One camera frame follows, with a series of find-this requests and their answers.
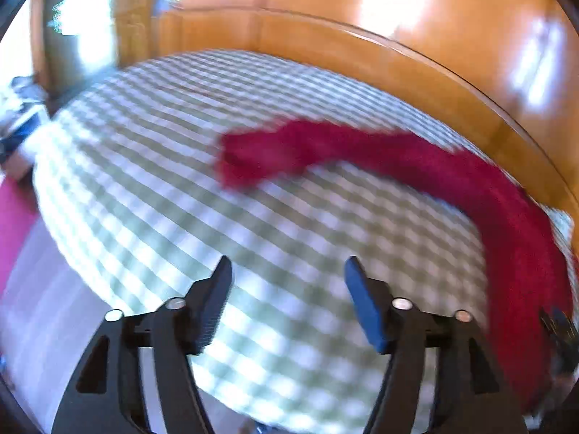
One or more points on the wooden headboard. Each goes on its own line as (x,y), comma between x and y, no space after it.
(407,77)

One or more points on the crimson towel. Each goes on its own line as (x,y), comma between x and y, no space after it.
(497,217)

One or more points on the green checked bedsheet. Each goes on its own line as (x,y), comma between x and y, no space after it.
(226,208)

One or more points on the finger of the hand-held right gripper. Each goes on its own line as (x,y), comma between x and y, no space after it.
(558,330)

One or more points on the pink cloth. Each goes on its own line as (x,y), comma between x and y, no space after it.
(13,230)

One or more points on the bright window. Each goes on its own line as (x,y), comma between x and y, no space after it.
(86,22)

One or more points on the bedside clutter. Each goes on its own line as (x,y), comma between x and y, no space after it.
(20,122)

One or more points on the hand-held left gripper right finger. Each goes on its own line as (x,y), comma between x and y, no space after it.
(364,307)

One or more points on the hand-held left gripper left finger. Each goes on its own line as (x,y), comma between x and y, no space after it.
(212,307)

